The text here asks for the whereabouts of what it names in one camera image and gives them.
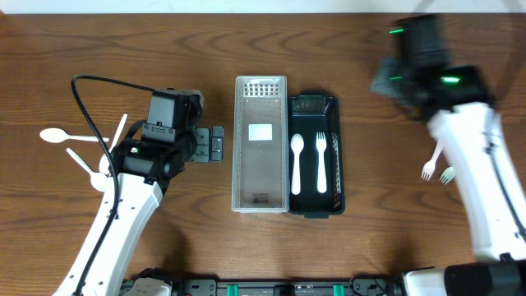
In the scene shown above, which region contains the clear perforated plastic basket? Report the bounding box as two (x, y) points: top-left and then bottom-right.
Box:
(232, 76), (289, 213)

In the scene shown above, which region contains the white plastic fork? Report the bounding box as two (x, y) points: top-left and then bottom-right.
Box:
(421, 141), (444, 181)
(316, 132), (327, 193)
(440, 166), (456, 184)

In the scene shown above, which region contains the white plastic spoon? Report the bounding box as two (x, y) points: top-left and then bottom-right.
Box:
(99, 113), (127, 175)
(66, 148), (108, 192)
(39, 128), (99, 143)
(290, 133), (304, 195)

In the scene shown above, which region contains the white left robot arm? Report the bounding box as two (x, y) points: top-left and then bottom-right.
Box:
(56, 125), (211, 295)

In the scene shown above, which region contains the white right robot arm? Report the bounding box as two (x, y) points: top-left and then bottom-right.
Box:
(390, 65), (525, 295)

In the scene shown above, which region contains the white plastic spoon upright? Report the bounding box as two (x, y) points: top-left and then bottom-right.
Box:
(99, 113), (127, 175)

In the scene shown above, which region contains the dark green plastic basket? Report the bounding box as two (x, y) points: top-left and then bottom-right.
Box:
(288, 90), (345, 219)

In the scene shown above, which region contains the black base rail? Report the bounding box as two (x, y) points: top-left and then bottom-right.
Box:
(118, 268), (406, 296)

